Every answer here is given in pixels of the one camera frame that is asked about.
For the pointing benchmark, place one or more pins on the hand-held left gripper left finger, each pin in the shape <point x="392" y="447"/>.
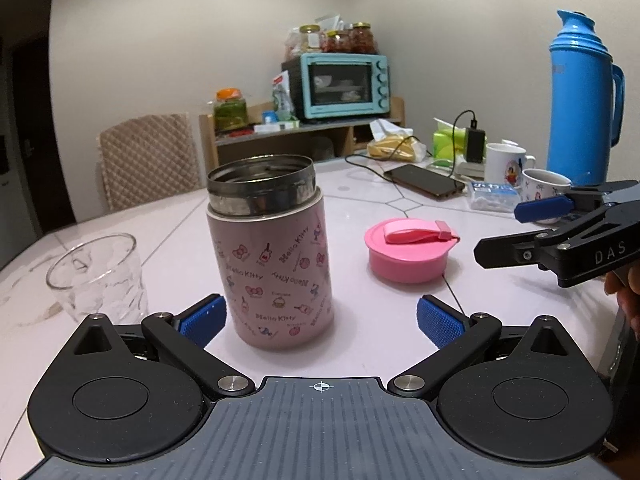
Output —
<point x="205" y="322"/>

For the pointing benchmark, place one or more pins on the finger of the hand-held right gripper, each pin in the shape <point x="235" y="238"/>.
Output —
<point x="542" y="209"/>
<point x="510" y="252"/>

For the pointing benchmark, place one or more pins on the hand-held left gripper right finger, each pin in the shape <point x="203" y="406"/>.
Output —
<point x="440" y="322"/>

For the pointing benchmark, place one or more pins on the pink printed thermos bottle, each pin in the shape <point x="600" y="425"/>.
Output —
<point x="275" y="270"/>

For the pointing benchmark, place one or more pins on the clear drinking glass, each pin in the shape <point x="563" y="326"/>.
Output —
<point x="100" y="280"/>

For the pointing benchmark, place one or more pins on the person's right hand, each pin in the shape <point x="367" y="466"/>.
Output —
<point x="627" y="300"/>

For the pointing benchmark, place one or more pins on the white mug with drink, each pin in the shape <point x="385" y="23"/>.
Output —
<point x="542" y="190"/>

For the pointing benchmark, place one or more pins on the clear plastic box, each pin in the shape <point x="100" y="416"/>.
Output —
<point x="492" y="196"/>

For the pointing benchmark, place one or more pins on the white cartoon mug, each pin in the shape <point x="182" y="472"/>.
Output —
<point x="505" y="165"/>

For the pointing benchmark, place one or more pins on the blue thermos jug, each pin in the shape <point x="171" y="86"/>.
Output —
<point x="580" y="110"/>

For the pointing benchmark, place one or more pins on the black smartphone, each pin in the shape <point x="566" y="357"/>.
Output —
<point x="425" y="180"/>

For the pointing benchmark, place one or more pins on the green tissue box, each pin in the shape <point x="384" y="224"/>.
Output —
<point x="444" y="142"/>

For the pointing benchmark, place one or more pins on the bagged bread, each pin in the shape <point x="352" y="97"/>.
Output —
<point x="392" y="145"/>

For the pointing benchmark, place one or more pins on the quilted chair back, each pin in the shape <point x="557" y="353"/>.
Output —
<point x="150" y="160"/>

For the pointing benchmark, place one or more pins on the green jar with orange lid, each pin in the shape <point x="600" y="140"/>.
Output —
<point x="231" y="115"/>

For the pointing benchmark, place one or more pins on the wooden shelf unit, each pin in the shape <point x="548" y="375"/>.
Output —
<point x="310" y="140"/>

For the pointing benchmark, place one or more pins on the small blue box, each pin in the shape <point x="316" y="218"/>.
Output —
<point x="270" y="118"/>

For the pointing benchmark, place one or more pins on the teal toaster oven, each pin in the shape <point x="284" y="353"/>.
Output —
<point x="340" y="87"/>

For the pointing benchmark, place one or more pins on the white and green packet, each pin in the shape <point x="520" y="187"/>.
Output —
<point x="282" y="97"/>

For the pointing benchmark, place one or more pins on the small jar with red contents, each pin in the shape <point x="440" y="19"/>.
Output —
<point x="337" y="43"/>

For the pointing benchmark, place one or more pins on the glass jar with pale contents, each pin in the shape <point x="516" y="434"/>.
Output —
<point x="310" y="40"/>

